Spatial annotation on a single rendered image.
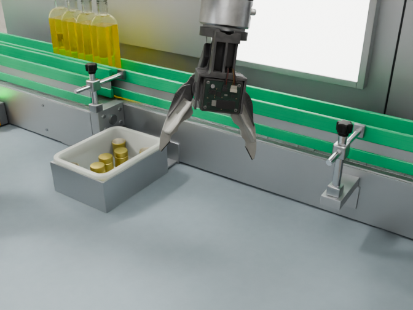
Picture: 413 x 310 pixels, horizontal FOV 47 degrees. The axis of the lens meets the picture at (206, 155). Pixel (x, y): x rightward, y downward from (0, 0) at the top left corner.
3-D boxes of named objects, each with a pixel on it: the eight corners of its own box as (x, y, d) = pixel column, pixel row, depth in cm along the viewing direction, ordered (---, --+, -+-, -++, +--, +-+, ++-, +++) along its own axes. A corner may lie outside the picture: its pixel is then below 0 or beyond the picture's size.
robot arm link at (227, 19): (200, -4, 72) (252, 2, 73) (196, 27, 73) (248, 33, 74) (204, -6, 65) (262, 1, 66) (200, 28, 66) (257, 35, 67)
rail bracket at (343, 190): (359, 204, 102) (376, 106, 91) (330, 245, 89) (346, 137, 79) (337, 197, 104) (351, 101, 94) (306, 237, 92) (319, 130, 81)
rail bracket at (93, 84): (129, 99, 129) (125, 54, 124) (82, 119, 117) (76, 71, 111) (121, 97, 131) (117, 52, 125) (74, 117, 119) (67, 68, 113)
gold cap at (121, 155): (123, 170, 118) (121, 154, 116) (112, 166, 120) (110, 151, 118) (132, 164, 121) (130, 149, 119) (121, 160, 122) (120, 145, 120)
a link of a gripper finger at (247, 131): (257, 168, 73) (228, 117, 70) (250, 157, 79) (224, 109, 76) (275, 158, 73) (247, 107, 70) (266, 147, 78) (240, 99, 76)
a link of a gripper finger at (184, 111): (145, 146, 70) (187, 100, 69) (146, 136, 76) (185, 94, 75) (161, 160, 71) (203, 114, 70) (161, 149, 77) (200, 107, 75)
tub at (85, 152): (169, 170, 121) (168, 139, 117) (106, 212, 104) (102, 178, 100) (118, 153, 130) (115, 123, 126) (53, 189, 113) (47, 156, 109)
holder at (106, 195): (180, 163, 125) (180, 137, 121) (106, 213, 105) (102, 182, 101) (132, 147, 134) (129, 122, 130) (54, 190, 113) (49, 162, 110)
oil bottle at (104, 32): (124, 88, 139) (117, 13, 129) (110, 93, 135) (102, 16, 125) (110, 84, 142) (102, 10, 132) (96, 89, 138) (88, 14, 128)
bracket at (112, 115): (126, 125, 131) (125, 101, 128) (102, 137, 124) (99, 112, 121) (117, 122, 133) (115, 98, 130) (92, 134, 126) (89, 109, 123)
